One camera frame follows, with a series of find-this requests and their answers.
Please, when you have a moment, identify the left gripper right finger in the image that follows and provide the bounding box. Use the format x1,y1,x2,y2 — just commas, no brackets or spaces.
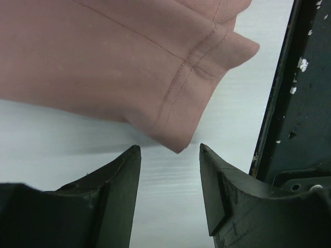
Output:
200,144,330,247

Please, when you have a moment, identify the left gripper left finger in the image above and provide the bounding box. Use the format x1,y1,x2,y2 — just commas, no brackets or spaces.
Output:
1,145,141,247

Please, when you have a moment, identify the pink t shirt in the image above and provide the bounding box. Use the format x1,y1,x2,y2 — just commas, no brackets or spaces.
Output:
1,1,259,153

